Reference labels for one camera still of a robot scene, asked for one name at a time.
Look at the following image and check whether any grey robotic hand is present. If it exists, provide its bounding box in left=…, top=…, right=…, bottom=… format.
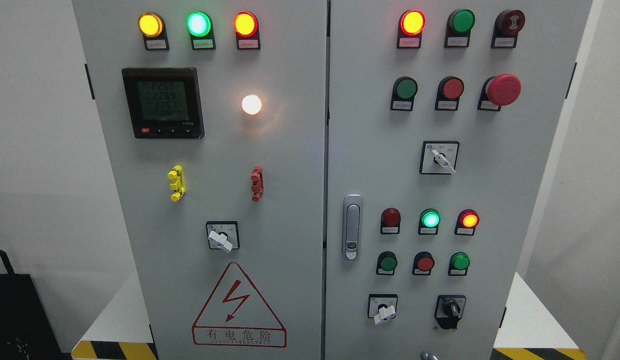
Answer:
left=419, top=351, right=438, bottom=360

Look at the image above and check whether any red push button lower middle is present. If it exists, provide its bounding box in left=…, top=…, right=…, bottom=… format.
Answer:
left=412, top=251, right=435, bottom=276

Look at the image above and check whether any green push button lower right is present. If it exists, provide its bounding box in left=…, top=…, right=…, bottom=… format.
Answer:
left=447, top=251, right=471, bottom=277

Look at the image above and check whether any green push button lower left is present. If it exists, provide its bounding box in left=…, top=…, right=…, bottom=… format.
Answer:
left=376, top=251, right=399, bottom=276

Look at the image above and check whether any green push button upper row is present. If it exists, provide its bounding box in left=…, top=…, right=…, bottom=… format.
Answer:
left=390, top=76, right=418, bottom=112

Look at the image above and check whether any red push button upper row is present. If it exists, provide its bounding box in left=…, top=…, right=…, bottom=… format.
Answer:
left=435, top=76, right=464, bottom=111

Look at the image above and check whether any red emergency stop mushroom button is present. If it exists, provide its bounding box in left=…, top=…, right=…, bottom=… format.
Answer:
left=477, top=73, right=521, bottom=112

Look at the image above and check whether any white platform with hazard stripes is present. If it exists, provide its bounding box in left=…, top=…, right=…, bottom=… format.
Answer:
left=65, top=272, right=588, bottom=360

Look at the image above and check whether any green indicator light middle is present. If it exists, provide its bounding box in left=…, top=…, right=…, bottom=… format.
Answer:
left=418, top=208, right=441, bottom=235

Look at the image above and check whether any green indicator light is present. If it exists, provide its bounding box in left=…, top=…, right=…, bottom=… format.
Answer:
left=418, top=208, right=441, bottom=235
left=186, top=11, right=216, bottom=50
left=444, top=9, right=476, bottom=48

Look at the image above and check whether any red indicator light middle left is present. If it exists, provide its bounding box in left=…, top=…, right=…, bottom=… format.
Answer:
left=380, top=207, right=401, bottom=235

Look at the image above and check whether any orange indicator light middle right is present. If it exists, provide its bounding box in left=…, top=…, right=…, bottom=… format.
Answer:
left=454, top=209, right=480, bottom=236

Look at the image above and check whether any orange indicator light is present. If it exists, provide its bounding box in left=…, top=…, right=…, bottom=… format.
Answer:
left=454, top=209, right=480, bottom=236
left=396, top=9, right=425, bottom=49
left=233, top=11, right=261, bottom=50

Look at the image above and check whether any red electrical hazard warning sticker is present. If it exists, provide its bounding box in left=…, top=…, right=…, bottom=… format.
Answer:
left=191, top=261, right=287, bottom=348

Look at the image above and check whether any grey electrical control cabinet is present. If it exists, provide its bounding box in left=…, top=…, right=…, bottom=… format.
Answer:
left=72, top=0, right=592, bottom=360

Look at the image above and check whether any red terminal connector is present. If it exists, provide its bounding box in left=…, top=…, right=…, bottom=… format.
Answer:
left=250, top=165, right=264, bottom=203

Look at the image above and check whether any white glowing indicator light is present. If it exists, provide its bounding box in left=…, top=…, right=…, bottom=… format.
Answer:
left=241, top=94, right=263, bottom=116

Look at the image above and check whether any yellow terminal connector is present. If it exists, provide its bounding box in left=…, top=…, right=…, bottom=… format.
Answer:
left=167, top=164, right=186, bottom=202

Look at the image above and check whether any green indicator light top right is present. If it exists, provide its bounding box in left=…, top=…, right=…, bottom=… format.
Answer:
left=444, top=9, right=476, bottom=48

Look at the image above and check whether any orange indicator light top right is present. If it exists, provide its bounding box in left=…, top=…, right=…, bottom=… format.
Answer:
left=396, top=9, right=425, bottom=49

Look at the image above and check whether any red buzzer alarm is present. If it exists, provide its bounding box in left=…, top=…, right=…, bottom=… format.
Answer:
left=490, top=9, right=526, bottom=49

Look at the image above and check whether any black digital power meter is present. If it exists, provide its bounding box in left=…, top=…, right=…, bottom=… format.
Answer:
left=121, top=67, right=205, bottom=139

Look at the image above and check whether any orange indicator light top left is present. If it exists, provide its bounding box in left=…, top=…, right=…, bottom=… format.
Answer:
left=233, top=11, right=261, bottom=50

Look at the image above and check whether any green indicator light top left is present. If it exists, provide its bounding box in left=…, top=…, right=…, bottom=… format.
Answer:
left=186, top=11, right=216, bottom=50

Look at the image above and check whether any black box with antenna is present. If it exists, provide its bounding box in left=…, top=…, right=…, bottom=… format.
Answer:
left=0, top=250, right=63, bottom=360

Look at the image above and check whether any yellow indicator light top left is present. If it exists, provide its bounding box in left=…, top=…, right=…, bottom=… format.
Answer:
left=137, top=12, right=169, bottom=51

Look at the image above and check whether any black knob selector switch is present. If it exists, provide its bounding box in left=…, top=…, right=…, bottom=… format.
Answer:
left=435, top=294, right=467, bottom=330

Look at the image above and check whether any lower left rotary selector switch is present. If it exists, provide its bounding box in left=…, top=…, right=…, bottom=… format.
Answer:
left=367, top=293, right=399, bottom=326

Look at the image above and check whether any silver cabinet door handle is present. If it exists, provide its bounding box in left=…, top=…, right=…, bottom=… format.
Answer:
left=342, top=194, right=363, bottom=261

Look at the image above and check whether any upper right rotary selector switch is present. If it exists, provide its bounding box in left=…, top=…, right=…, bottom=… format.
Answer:
left=419, top=140, right=460, bottom=175

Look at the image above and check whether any left door rotary selector switch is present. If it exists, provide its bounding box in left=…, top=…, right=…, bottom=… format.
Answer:
left=205, top=220, right=240, bottom=253

